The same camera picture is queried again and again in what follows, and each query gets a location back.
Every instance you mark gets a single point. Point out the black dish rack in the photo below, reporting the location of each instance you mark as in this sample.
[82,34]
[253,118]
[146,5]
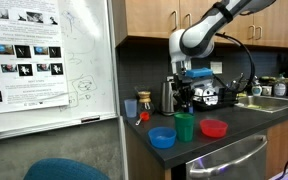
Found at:
[224,98]

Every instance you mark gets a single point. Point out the glass carafe with wooden collar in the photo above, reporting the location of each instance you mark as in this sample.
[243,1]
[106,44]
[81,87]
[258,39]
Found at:
[145,98]

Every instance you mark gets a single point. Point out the red measuring scoop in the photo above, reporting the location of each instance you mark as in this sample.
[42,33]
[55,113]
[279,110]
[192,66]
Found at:
[144,116]

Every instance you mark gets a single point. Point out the whiteboard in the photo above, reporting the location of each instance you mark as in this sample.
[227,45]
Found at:
[87,50]

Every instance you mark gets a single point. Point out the chrome sink faucet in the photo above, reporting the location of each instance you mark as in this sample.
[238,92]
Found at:
[241,78]

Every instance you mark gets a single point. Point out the green plastic cup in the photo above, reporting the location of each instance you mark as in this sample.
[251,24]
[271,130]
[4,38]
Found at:
[184,130]

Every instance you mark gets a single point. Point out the wooden lower cabinet door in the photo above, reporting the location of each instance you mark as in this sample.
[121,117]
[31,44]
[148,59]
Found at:
[280,150]

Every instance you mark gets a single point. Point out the white paper wall sign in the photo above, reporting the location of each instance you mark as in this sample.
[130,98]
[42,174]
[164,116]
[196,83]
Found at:
[217,67]

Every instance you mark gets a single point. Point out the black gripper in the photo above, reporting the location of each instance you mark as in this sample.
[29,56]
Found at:
[186,83]

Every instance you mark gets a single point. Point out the white kitchenware with holes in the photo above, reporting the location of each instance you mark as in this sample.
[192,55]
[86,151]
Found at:
[206,93]

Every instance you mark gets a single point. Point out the white soap bottle blue label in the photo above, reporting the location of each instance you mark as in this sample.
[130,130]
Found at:
[256,89]

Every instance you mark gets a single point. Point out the blue office chair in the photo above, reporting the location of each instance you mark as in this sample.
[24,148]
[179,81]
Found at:
[64,170]

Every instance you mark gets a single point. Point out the translucent blue plastic cup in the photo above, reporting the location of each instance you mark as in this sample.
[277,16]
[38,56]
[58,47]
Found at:
[130,108]

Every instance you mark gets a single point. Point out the blue plastic bowl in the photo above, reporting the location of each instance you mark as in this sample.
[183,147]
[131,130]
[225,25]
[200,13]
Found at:
[162,138]

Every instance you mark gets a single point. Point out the stainless steel electric kettle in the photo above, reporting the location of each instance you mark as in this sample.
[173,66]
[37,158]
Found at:
[167,98]

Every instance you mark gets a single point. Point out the stainless steel sink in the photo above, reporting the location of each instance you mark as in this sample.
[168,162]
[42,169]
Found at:
[274,101]

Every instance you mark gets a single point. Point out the red plastic bowl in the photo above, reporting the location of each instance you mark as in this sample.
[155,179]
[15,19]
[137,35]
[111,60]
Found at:
[214,128]

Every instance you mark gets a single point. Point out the blue wrist camera block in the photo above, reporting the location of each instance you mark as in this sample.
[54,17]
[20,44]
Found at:
[199,72]

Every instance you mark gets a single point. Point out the grey soap dispenser bottle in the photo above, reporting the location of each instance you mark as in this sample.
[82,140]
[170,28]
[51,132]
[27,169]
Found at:
[280,88]

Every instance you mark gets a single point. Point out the stainless steel dishwasher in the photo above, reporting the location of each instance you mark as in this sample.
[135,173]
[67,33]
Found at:
[227,160]

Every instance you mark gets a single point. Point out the wooden upper cabinet door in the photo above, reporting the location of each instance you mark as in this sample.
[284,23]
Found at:
[150,18]
[197,10]
[277,26]
[240,33]

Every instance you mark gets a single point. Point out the white research poster with photos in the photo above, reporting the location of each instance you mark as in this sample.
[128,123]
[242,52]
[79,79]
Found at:
[27,33]

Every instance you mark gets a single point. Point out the small white jar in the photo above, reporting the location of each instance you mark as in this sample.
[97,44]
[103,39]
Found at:
[266,90]

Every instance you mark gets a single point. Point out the wooden cabinet door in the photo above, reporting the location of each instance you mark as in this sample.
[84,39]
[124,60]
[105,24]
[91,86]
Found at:
[240,33]
[197,10]
[280,150]
[277,26]
[150,18]

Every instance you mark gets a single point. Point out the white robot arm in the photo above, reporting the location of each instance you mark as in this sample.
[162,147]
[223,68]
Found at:
[197,40]

